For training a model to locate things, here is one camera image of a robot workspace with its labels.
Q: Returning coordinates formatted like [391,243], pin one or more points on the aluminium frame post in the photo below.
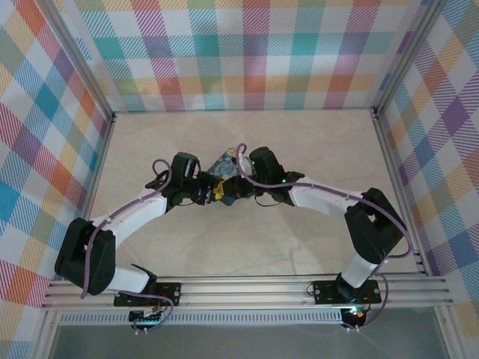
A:
[408,60]
[78,63]

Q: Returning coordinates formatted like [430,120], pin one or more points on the dark blue rectangular pad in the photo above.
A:
[224,164]

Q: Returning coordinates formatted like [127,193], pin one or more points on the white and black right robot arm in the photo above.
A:
[325,200]

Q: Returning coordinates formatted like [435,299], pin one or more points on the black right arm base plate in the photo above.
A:
[325,291]

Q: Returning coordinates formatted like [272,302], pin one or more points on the aluminium mounting rail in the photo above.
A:
[243,291]

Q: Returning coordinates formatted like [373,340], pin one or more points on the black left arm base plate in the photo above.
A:
[170,293]

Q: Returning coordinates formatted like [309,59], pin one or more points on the aluminium table side rail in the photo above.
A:
[396,187]
[95,187]

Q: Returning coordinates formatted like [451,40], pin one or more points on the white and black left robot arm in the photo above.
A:
[131,209]

